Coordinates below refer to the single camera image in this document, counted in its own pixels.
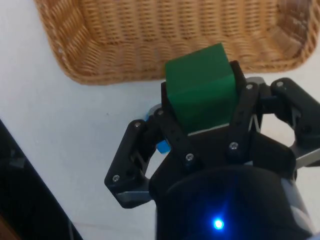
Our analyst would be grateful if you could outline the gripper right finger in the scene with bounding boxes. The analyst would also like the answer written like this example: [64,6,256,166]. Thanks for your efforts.
[225,60,320,161]

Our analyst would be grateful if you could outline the green cube block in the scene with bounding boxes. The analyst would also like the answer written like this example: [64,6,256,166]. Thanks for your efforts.
[164,42,239,135]

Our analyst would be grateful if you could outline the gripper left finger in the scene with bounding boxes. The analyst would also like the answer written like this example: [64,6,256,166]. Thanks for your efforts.
[103,81,201,210]

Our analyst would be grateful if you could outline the blue cube block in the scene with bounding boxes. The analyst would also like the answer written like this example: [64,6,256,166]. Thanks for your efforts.
[144,111,172,155]

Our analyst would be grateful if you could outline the wicker basket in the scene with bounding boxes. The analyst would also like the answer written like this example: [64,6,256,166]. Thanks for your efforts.
[33,0,320,86]

